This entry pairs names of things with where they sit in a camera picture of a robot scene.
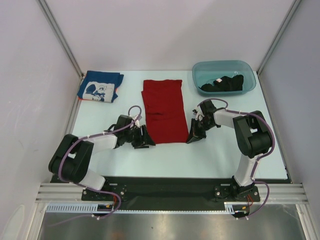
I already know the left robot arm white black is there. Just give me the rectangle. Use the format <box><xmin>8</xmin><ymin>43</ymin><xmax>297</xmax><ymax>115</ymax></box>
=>
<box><xmin>48</xmin><ymin>115</ymin><xmax>156</xmax><ymax>201</ymax></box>

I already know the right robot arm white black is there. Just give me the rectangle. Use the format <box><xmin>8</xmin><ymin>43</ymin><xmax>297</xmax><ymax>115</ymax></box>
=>
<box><xmin>186</xmin><ymin>98</ymin><xmax>275</xmax><ymax>201</ymax></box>

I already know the left aluminium frame post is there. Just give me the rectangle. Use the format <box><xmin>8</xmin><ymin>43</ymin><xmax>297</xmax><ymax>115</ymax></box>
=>
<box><xmin>36</xmin><ymin>0</ymin><xmax>84</xmax><ymax>78</ymax></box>

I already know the teal plastic bin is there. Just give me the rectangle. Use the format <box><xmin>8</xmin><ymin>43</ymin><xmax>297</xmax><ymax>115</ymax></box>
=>
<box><xmin>192</xmin><ymin>60</ymin><xmax>257</xmax><ymax>97</ymax></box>

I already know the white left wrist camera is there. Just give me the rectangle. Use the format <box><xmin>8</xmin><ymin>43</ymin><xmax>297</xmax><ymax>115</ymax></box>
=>
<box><xmin>131</xmin><ymin>114</ymin><xmax>142</xmax><ymax>128</ymax></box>

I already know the right aluminium frame post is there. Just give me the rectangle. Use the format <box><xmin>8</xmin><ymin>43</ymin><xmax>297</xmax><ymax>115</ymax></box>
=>
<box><xmin>256</xmin><ymin>0</ymin><xmax>303</xmax><ymax>76</ymax></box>

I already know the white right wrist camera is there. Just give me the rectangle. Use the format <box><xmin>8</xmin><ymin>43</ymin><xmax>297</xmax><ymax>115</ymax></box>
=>
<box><xmin>192</xmin><ymin>105</ymin><xmax>204</xmax><ymax>121</ymax></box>

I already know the aluminium front frame rail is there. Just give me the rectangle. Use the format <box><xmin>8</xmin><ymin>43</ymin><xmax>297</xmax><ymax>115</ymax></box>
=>
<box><xmin>35</xmin><ymin>183</ymin><xmax>309</xmax><ymax>205</ymax></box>

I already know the white slotted cable duct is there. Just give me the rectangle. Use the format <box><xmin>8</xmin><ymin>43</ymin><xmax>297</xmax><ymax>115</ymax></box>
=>
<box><xmin>45</xmin><ymin>202</ymin><xmax>249</xmax><ymax>215</ymax></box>

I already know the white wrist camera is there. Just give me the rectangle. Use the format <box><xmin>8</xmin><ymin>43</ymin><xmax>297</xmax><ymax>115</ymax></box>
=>
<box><xmin>192</xmin><ymin>105</ymin><xmax>204</xmax><ymax>121</ymax></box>
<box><xmin>131</xmin><ymin>114</ymin><xmax>142</xmax><ymax>128</ymax></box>

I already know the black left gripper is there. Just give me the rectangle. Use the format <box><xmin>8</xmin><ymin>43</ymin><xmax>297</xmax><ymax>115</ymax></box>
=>
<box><xmin>123</xmin><ymin>125</ymin><xmax>155</xmax><ymax>149</ymax></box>

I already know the black t shirt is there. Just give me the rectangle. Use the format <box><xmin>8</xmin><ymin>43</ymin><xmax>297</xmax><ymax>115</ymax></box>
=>
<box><xmin>200</xmin><ymin>74</ymin><xmax>244</xmax><ymax>93</ymax></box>

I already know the aluminium frame post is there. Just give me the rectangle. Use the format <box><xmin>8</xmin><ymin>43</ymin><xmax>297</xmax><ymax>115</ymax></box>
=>
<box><xmin>256</xmin><ymin>0</ymin><xmax>303</xmax><ymax>76</ymax></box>
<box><xmin>36</xmin><ymin>0</ymin><xmax>84</xmax><ymax>78</ymax></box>

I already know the folded blue printed t shirt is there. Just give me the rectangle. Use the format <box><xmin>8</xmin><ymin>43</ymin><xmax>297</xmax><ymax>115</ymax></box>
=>
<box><xmin>77</xmin><ymin>70</ymin><xmax>124</xmax><ymax>103</ymax></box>

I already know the red t shirt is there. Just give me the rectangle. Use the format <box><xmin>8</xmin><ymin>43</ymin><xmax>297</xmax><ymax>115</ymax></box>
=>
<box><xmin>141</xmin><ymin>79</ymin><xmax>189</xmax><ymax>144</ymax></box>

